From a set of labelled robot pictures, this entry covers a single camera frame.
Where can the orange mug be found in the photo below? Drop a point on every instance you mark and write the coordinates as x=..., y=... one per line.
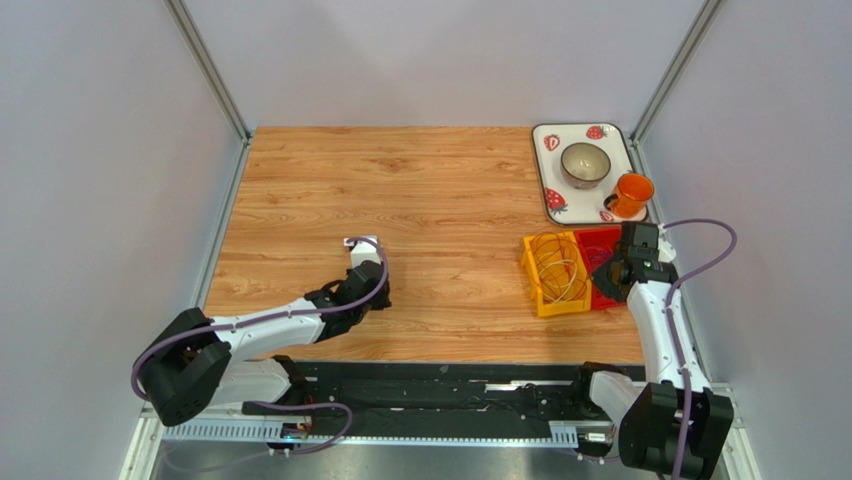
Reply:
x=630, y=195

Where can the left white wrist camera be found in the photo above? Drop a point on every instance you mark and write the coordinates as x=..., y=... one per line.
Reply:
x=363, y=249

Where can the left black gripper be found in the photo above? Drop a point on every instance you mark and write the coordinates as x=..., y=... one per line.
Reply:
x=384, y=300

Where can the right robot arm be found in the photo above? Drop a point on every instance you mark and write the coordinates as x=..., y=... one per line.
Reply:
x=675, y=425

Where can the yellow plastic bin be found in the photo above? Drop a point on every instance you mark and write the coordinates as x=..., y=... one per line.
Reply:
x=557, y=275

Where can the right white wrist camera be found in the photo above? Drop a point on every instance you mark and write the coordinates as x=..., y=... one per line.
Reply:
x=667, y=252

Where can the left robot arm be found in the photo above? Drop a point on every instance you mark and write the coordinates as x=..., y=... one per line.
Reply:
x=200, y=361

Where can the strawberry pattern tray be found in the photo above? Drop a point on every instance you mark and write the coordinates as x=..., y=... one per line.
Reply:
x=565, y=205

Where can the red plastic bin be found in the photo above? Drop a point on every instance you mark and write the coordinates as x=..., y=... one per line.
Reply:
x=596, y=247

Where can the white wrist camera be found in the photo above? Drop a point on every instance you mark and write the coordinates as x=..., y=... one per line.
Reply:
x=363, y=249
x=667, y=252

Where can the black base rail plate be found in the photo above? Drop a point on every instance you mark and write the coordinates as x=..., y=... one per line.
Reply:
x=444, y=400

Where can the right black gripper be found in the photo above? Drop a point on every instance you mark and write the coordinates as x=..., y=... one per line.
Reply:
x=617, y=278

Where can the beige ceramic bowl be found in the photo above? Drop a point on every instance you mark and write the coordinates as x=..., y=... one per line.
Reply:
x=584, y=165

